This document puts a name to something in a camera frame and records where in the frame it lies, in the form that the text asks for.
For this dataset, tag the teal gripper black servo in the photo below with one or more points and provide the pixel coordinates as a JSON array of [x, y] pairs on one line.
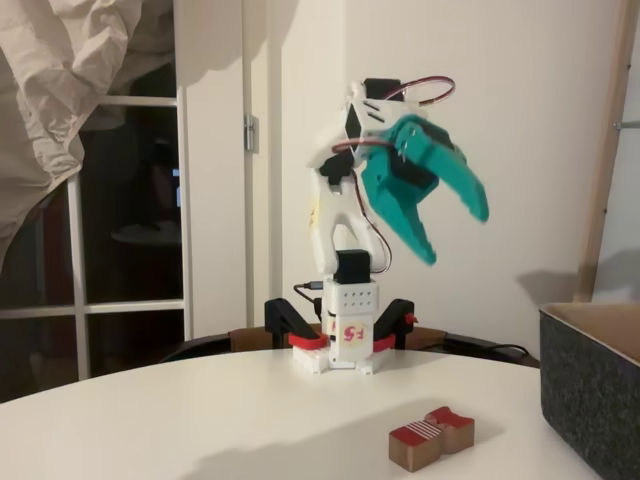
[[387, 192]]

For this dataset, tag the red wooden cat block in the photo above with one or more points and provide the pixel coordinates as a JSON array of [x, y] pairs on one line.
[[420, 445]]

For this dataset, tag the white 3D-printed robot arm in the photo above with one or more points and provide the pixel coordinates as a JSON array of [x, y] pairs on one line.
[[350, 300]]

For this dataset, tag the grey felt box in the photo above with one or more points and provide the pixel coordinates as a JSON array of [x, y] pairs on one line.
[[585, 400]]

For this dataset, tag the dark wooden chair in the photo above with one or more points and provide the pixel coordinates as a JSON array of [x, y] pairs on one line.
[[435, 337], [250, 340]]

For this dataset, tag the grey shelf panel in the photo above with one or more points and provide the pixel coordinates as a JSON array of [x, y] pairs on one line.
[[622, 225]]

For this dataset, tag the metal door hinge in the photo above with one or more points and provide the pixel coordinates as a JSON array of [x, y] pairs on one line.
[[251, 132]]

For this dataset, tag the metal shelf cross brace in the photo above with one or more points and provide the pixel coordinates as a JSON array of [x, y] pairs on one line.
[[630, 124]]

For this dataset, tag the white glazed door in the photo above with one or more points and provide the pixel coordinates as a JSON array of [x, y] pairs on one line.
[[184, 225]]

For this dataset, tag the beige crumpled curtain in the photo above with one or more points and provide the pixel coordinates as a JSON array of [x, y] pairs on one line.
[[50, 75]]

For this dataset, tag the wooden shelf post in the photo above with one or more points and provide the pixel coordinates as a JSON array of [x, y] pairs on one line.
[[607, 175]]

